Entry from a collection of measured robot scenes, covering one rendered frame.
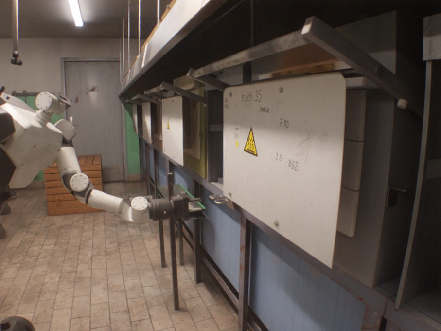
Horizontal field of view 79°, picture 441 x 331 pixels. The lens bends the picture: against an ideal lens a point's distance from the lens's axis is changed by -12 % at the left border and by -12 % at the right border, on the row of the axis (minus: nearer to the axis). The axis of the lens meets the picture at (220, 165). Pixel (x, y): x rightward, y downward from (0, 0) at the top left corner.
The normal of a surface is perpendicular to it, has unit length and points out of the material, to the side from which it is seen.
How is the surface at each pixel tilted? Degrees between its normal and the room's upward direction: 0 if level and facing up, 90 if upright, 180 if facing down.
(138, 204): 39
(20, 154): 100
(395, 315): 90
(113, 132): 90
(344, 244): 90
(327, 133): 90
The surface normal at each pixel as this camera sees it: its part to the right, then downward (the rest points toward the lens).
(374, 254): -0.93, 0.07
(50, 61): 0.37, 0.17
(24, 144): 0.62, 0.31
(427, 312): 0.00, -0.98
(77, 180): 0.18, -0.40
